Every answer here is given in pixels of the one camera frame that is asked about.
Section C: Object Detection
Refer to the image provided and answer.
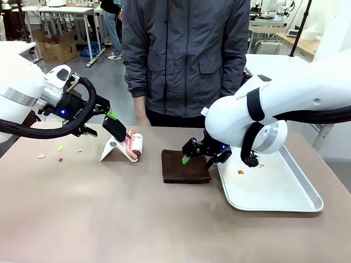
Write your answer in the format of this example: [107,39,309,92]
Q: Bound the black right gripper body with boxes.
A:
[182,135,233,164]

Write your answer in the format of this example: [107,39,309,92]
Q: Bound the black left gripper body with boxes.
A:
[59,91,111,122]

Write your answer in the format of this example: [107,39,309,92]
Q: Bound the brown towel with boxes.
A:
[161,149,212,185]

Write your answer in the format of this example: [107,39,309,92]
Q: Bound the white pink lint roller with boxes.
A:
[124,129,144,160]

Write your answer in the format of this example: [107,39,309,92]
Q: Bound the person right forearm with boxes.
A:
[133,96,146,111]

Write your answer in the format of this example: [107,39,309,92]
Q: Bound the person right hand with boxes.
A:
[135,108,152,127]

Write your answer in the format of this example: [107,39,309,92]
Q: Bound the white folded stand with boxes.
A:
[100,136,140,164]

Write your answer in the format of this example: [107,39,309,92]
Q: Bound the dark trousers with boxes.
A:
[144,106,207,129]

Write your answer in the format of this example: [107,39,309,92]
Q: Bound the blue plastic bag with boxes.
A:
[80,42,100,59]

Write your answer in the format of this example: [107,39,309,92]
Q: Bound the open cardboard box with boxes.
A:
[32,28,78,64]

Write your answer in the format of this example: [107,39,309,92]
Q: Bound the silver metal tray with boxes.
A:
[216,144,325,213]

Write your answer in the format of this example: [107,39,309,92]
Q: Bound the background person in jeans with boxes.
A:
[100,0,123,61]

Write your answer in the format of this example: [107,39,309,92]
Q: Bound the small white side table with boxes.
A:
[0,41,38,60]

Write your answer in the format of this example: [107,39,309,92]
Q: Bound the white background table with legs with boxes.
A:
[21,4,106,68]

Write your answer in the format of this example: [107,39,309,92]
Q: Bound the person in grey jacket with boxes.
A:
[122,0,251,118]

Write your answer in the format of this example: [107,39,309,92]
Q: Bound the dark stand pole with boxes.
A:
[16,0,31,44]

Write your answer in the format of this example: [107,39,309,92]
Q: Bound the wooden top workbench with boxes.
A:
[274,30,316,61]

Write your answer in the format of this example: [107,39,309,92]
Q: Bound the black tripod pole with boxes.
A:
[290,0,314,58]

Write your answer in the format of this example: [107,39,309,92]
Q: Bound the white cylinder container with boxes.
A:
[301,26,320,42]

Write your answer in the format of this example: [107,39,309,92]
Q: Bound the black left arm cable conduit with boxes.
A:
[0,76,98,140]

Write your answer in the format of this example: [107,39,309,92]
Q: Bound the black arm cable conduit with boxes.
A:
[240,105,351,168]
[0,76,98,140]

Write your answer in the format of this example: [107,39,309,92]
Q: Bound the black earphone cord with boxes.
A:
[162,0,168,100]

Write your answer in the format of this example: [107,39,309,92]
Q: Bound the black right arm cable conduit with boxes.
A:
[240,105,351,168]

